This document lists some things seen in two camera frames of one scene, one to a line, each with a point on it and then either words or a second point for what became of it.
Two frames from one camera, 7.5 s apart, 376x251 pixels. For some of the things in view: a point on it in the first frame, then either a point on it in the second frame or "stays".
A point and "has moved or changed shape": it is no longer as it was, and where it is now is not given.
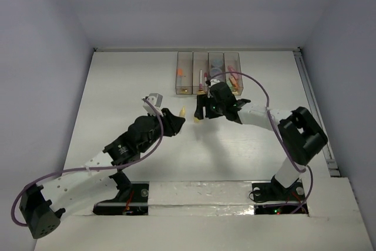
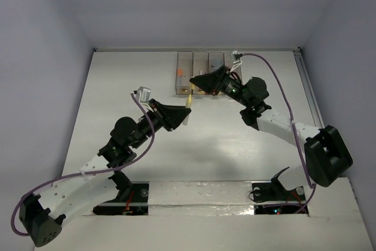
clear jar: x=217 y=63 stays
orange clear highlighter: x=180 y=77 stays
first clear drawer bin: x=184 y=73 stays
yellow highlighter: x=183 y=111 has moved or changed shape
